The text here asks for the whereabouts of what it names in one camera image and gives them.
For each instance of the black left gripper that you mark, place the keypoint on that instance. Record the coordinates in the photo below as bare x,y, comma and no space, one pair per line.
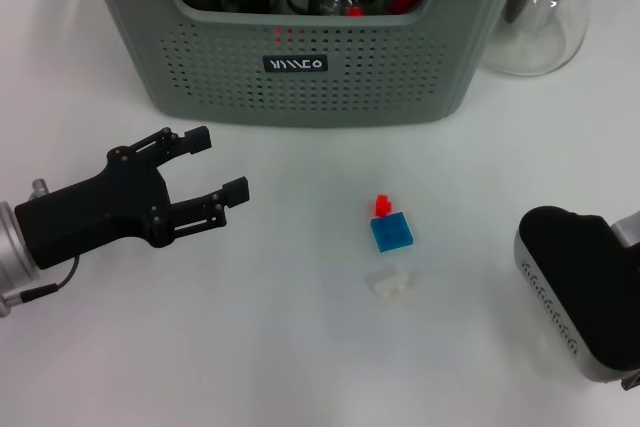
100,212

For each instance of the large red sloped brick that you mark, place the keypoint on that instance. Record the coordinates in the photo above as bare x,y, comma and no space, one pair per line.
278,31

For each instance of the small red notched brick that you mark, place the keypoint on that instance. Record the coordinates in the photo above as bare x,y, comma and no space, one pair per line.
383,206

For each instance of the blue square brick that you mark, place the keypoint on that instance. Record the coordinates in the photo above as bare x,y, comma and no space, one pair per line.
392,234

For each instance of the white long brick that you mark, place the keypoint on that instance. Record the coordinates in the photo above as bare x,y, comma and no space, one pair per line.
390,284

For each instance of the small red square brick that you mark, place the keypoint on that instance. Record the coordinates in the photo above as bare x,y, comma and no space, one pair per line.
356,11

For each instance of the grey-green perforated storage bin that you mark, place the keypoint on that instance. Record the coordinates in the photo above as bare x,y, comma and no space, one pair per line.
300,97

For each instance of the silver left gripper fitting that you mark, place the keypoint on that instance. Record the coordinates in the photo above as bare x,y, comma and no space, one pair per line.
40,188

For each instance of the glass carafe with black lid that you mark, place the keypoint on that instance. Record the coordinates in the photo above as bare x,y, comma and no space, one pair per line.
540,37

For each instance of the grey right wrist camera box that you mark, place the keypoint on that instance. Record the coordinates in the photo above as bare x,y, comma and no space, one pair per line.
575,287

